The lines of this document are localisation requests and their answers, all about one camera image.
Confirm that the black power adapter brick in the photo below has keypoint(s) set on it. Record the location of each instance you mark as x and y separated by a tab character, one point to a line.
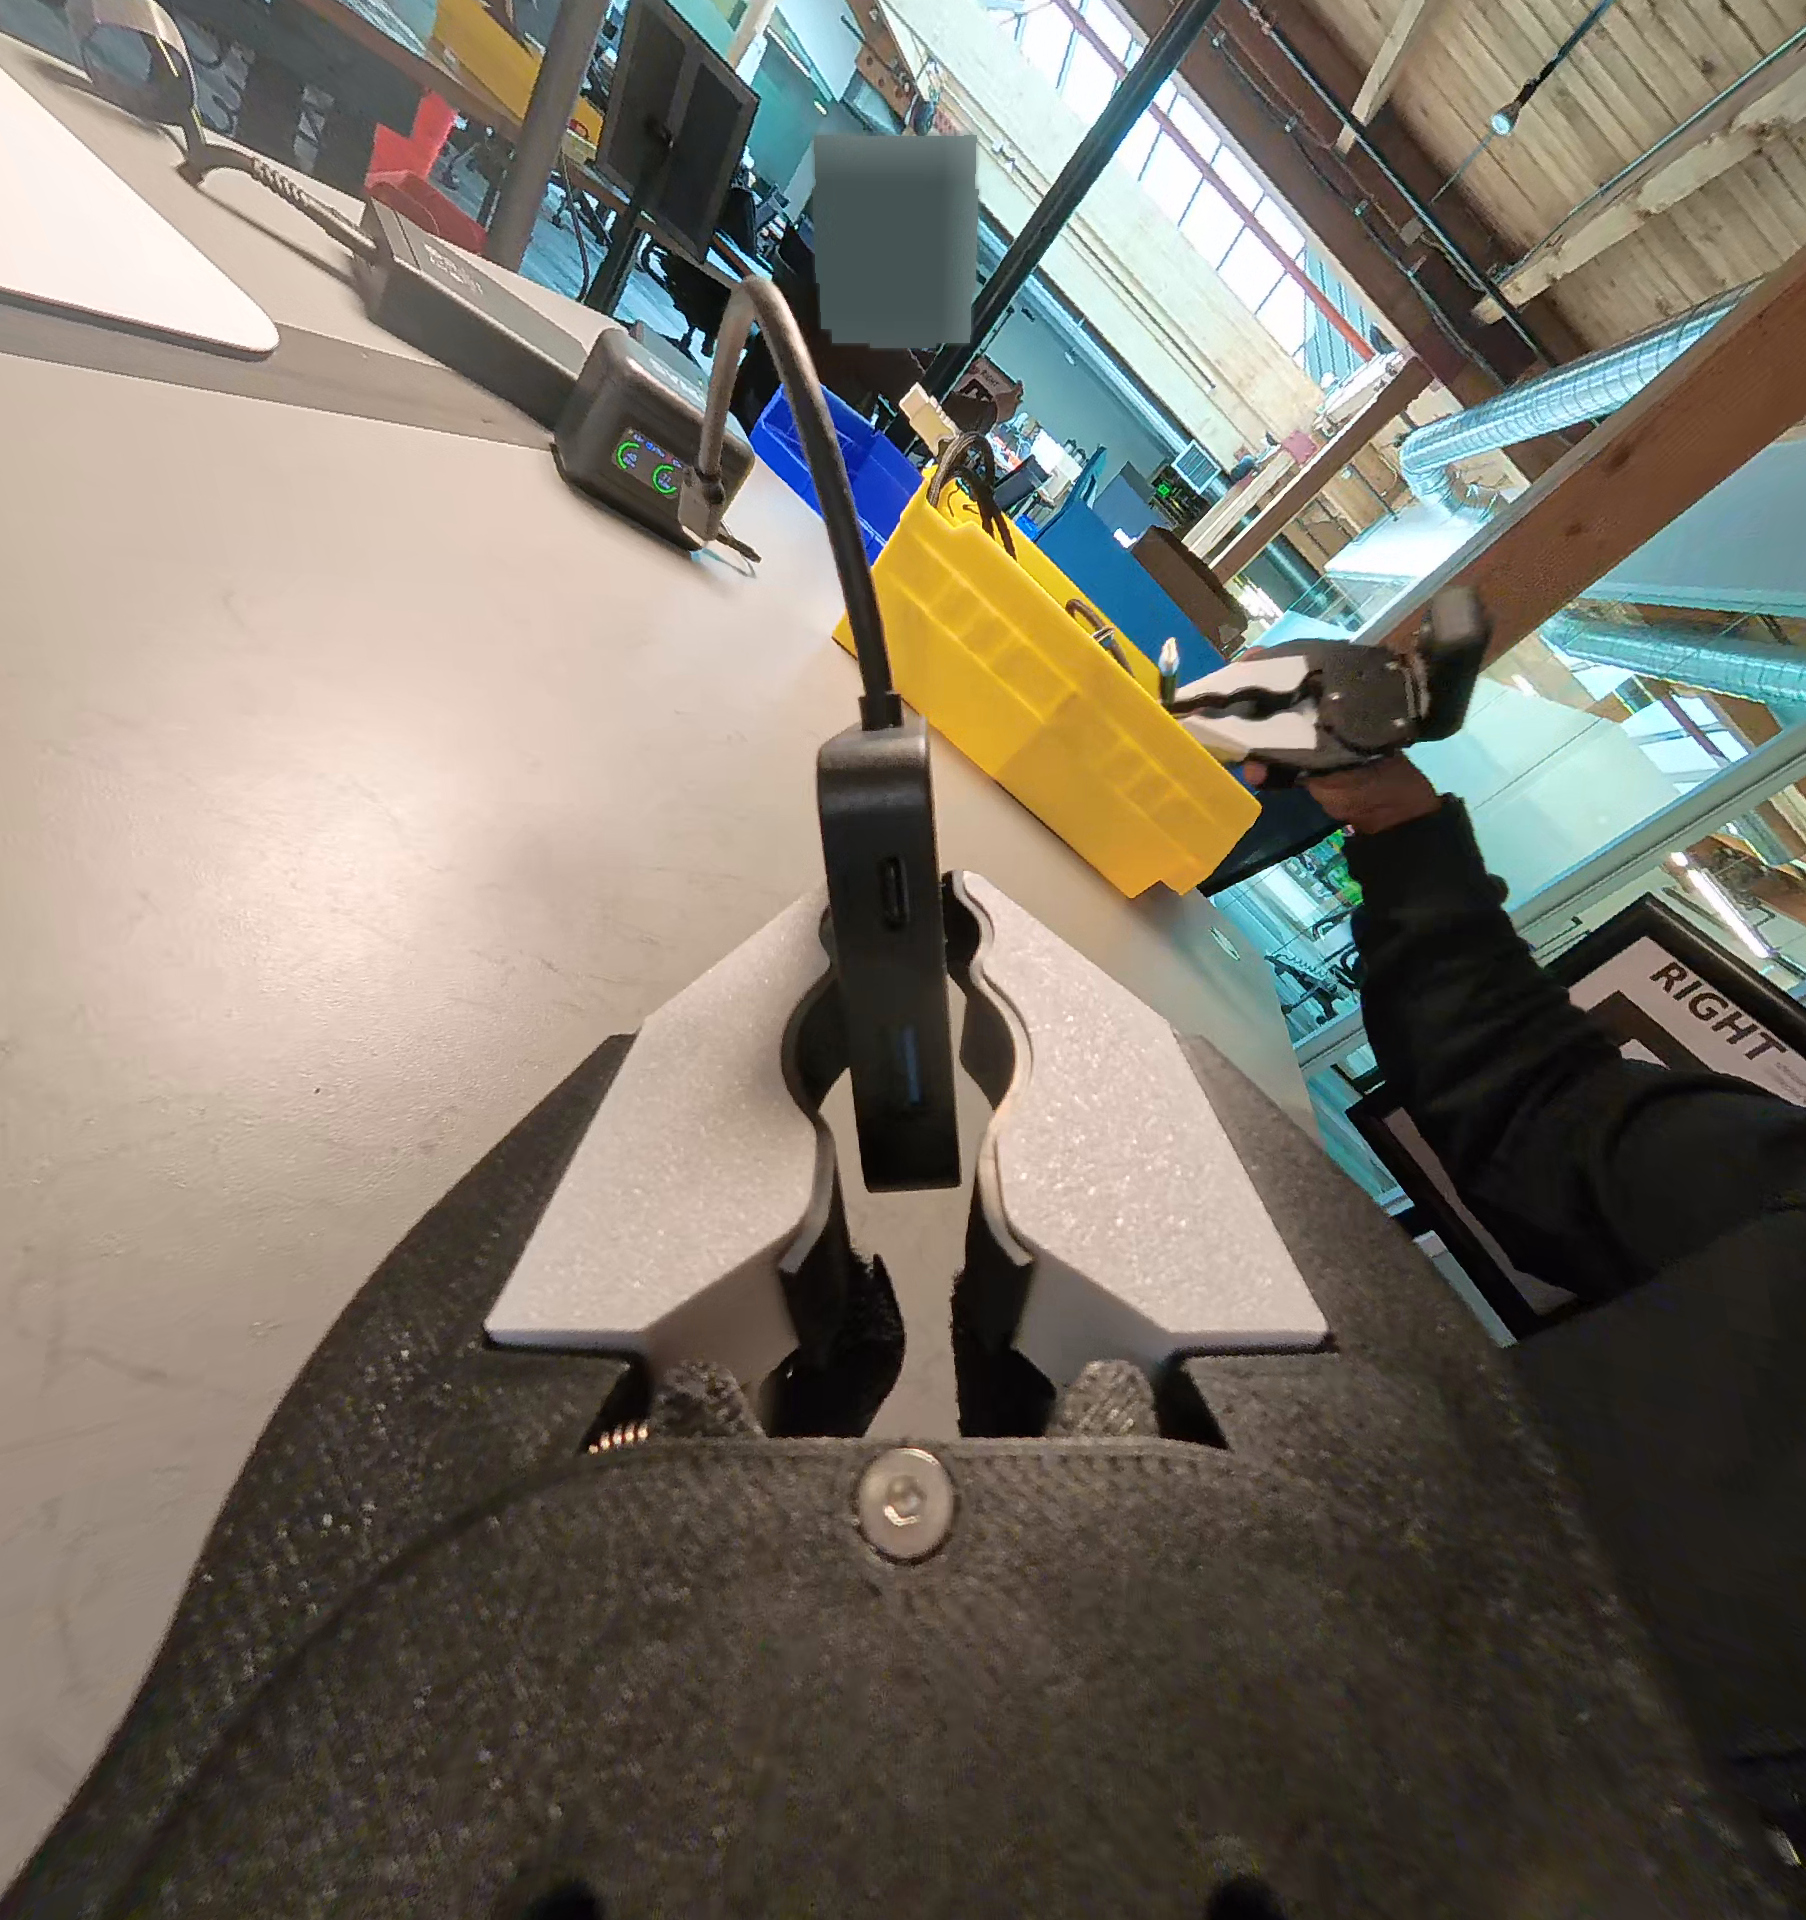
468	302

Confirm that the small yellow bin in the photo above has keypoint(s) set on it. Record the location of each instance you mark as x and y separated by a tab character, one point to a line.
484	45

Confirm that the person's right forearm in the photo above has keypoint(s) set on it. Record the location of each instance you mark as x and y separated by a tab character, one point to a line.
1518	1050

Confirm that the blue plastic bin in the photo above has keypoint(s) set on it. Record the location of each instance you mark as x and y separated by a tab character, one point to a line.
880	474

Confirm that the grey metal pole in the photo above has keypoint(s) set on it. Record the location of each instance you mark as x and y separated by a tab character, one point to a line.
551	134

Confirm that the blue partition panel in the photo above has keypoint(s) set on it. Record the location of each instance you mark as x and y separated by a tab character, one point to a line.
1099	555

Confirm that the black monitor on stand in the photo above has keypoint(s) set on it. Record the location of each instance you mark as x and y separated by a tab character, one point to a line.
679	121

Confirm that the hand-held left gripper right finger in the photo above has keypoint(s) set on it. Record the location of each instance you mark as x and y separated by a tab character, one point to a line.
1158	1186

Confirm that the person's black clothed torso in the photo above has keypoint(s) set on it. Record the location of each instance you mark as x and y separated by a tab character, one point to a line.
1744	1501

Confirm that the dark grey power bank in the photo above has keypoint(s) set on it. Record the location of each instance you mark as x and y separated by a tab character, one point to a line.
617	405

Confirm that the black framed white sign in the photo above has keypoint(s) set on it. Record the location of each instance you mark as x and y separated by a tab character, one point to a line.
1712	1020

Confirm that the black metal pole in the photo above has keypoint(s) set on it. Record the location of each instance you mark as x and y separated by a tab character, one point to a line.
1099	152

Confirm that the brown cardboard box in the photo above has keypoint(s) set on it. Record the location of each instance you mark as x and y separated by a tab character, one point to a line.
1187	586

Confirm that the grey black round device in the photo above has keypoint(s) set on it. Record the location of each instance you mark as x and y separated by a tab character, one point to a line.
152	45

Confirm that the silver ventilation duct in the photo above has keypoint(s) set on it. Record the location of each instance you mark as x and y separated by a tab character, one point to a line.
1712	661
1562	398

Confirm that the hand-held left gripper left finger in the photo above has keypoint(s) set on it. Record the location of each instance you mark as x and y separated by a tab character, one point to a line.
664	1186

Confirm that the red plastic bin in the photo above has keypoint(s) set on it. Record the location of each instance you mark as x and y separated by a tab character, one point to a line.
417	152

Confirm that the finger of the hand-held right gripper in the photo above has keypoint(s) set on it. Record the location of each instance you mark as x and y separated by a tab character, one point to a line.
1278	738
1256	682

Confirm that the yellow plastic bin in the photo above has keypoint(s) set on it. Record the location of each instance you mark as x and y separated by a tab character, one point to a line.
1054	721

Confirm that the wooden beam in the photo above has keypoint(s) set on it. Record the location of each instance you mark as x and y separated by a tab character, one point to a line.
1668	452

